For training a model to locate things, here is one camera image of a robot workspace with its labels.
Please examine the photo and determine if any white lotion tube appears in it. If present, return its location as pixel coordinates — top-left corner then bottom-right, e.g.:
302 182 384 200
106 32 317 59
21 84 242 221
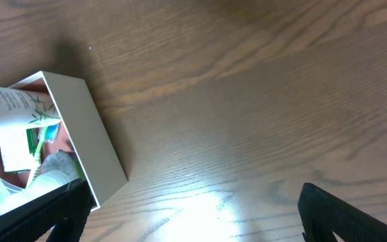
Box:
0 87 60 133

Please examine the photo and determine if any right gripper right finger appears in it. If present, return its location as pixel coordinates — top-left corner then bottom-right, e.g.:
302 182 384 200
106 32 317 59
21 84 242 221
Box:
298 183 387 242

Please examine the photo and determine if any green white soap box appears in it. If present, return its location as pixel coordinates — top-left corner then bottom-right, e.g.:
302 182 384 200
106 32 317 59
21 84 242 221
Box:
0 128 39 173

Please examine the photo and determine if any white box with brown interior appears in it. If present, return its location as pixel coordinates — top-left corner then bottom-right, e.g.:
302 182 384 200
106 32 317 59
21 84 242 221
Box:
0 71 127 210

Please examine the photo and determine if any clear pump bottle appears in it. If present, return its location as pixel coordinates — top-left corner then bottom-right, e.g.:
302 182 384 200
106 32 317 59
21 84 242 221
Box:
0 170 71 216

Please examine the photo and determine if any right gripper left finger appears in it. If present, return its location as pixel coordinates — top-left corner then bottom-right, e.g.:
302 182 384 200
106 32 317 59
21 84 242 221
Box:
0 179 93 241

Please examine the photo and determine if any green white toothbrush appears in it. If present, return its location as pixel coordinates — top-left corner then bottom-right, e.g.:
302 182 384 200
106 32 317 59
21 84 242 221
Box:
26 124 60 187

